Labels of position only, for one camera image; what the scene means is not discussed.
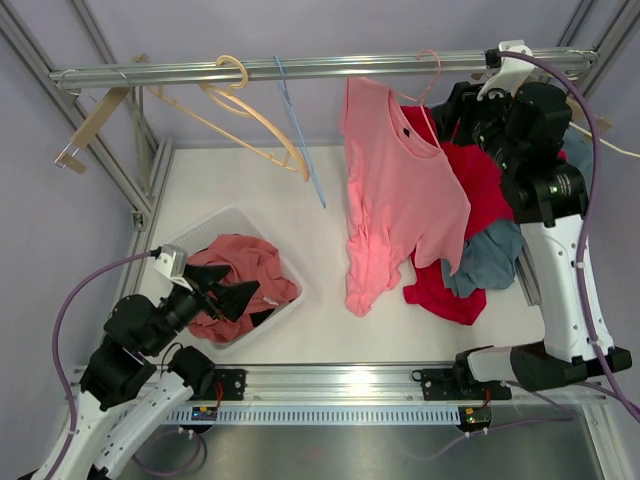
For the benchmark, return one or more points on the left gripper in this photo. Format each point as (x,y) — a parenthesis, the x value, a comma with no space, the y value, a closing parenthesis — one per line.
(232,298)

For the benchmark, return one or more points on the metal hanging rail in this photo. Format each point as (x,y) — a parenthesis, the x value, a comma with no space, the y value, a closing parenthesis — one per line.
(150,74)

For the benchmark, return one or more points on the light pink t shirt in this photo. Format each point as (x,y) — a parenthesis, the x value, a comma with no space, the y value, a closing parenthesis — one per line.
(404,199)

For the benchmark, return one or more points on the dusty pink t shirt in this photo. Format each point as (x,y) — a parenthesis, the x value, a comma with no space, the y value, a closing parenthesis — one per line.
(251,258)

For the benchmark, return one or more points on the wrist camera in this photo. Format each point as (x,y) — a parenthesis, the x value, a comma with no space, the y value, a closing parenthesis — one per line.
(506,73)
(169,261)

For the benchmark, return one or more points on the white laundry basket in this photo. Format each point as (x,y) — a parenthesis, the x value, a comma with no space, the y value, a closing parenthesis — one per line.
(233,220)

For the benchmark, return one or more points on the light blue wire hanger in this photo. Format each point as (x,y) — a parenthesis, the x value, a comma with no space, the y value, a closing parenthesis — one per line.
(290,110)

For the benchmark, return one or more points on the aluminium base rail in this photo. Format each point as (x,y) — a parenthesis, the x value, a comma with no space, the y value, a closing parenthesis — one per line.
(304,383)

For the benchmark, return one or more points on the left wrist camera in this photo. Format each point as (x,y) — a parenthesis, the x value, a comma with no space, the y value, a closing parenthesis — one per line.
(169,261)

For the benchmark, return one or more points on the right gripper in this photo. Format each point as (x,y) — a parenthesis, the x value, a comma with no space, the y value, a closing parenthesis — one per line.
(465,102)

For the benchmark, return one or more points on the black t shirt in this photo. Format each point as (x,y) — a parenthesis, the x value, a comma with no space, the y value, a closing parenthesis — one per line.
(260,317)

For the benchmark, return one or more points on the left wooden clip hanger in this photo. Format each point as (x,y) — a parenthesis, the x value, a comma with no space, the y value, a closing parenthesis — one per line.
(102,112)

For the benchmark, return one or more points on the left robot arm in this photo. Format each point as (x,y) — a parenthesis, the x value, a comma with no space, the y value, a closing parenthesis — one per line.
(109,420)

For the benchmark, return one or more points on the right wooden clip hanger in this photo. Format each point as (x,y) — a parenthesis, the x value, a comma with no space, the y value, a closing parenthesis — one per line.
(579,122)

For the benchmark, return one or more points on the grey blue t shirt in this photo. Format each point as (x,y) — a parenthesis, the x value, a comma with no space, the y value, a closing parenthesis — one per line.
(493,241)

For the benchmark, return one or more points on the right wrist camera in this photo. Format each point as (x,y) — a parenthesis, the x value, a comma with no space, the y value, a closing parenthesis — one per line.
(506,73)

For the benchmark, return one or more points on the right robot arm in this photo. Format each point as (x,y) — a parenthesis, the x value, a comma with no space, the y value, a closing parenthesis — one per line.
(522,133)

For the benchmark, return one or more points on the white slotted cable duct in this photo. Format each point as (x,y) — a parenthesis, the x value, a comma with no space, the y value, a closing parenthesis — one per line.
(316,415)

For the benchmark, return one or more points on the wooden clip hanger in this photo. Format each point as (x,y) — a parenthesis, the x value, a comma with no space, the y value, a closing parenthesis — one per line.
(102,112)
(579,122)

